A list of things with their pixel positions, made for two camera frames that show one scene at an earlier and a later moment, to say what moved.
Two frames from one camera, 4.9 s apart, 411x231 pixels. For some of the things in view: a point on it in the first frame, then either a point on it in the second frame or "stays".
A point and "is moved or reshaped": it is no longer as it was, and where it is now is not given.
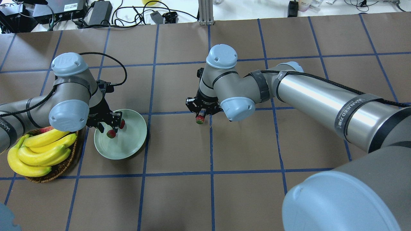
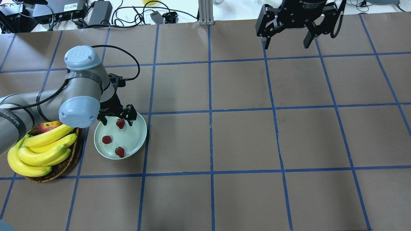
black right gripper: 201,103 -> 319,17
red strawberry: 111,133 -> 119,151
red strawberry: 200,119 is moved or reshaped
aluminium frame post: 205,12 stays
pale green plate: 127,141 stays
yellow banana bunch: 33,154 stays
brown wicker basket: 57,169 stays
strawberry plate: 122,123 -> 106,139
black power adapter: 101,13 stays
